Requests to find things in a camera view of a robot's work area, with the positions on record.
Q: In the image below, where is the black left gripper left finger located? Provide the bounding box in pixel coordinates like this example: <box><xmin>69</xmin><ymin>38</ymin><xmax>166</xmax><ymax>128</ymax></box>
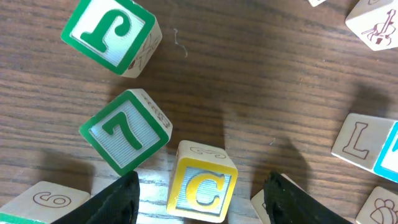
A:
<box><xmin>53</xmin><ymin>170</ymin><xmax>140</xmax><ymax>224</ymax></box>

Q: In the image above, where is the blue L block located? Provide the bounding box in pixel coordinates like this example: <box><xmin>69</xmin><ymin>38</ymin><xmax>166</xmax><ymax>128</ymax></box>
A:
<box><xmin>331</xmin><ymin>113</ymin><xmax>397</xmax><ymax>182</ymax></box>

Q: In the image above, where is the yellow block violin side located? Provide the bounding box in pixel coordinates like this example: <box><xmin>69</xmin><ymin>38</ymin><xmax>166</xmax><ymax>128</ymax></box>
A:
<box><xmin>345</xmin><ymin>0</ymin><xmax>397</xmax><ymax>51</ymax></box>

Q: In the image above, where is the green 7 block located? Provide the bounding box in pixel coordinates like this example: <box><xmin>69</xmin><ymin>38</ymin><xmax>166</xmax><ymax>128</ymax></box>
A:
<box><xmin>80</xmin><ymin>89</ymin><xmax>173</xmax><ymax>176</ymax></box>

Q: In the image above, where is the green J block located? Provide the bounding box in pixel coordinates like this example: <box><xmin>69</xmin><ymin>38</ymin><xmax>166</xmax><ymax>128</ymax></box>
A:
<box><xmin>61</xmin><ymin>0</ymin><xmax>162</xmax><ymax>78</ymax></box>

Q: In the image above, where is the yellow C block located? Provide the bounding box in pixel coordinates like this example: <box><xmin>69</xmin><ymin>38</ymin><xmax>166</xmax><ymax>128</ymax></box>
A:
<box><xmin>166</xmin><ymin>140</ymin><xmax>238</xmax><ymax>223</ymax></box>

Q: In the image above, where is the green Z block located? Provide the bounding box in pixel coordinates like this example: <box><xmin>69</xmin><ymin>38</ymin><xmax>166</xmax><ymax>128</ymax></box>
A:
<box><xmin>308</xmin><ymin>0</ymin><xmax>326</xmax><ymax>7</ymax></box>

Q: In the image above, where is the blue P block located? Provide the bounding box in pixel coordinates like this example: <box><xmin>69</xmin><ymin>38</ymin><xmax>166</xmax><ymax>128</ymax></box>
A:
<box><xmin>356</xmin><ymin>186</ymin><xmax>397</xmax><ymax>224</ymax></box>

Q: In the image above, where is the green N block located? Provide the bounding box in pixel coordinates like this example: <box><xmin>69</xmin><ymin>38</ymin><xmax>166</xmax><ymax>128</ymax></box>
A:
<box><xmin>251</xmin><ymin>189</ymin><xmax>271</xmax><ymax>224</ymax></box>

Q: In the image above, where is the green V block left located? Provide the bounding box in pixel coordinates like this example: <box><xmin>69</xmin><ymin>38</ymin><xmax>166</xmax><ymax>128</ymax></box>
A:
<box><xmin>1</xmin><ymin>181</ymin><xmax>91</xmax><ymax>224</ymax></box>

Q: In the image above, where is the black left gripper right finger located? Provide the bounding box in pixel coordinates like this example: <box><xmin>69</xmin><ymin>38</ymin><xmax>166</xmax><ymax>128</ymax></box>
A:
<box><xmin>263</xmin><ymin>171</ymin><xmax>350</xmax><ymax>224</ymax></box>

